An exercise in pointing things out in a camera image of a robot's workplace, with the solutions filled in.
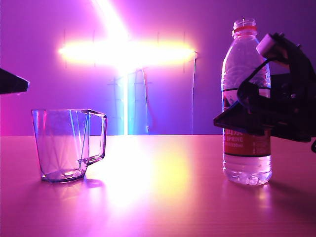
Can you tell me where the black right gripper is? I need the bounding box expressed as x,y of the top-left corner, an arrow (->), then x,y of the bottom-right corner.
213,32 -> 316,143

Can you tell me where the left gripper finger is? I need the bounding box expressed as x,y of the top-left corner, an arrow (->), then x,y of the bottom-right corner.
0,68 -> 31,95

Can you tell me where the clear water bottle red label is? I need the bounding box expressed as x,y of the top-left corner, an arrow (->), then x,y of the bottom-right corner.
221,17 -> 273,186

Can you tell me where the transparent faceted plastic mug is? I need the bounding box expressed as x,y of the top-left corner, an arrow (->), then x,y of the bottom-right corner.
31,108 -> 108,184

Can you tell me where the horizontal glowing light bar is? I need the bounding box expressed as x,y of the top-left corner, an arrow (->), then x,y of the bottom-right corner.
58,39 -> 198,67

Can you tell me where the vertical glowing light strip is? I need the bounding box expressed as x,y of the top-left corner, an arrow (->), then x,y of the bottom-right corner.
121,66 -> 132,136

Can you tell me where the diagonal glowing light strip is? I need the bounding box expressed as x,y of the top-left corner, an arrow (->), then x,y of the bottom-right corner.
90,0 -> 135,43

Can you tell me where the thin hanging cable with switch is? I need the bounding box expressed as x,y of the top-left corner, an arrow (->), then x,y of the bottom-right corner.
137,68 -> 151,134
190,51 -> 199,136

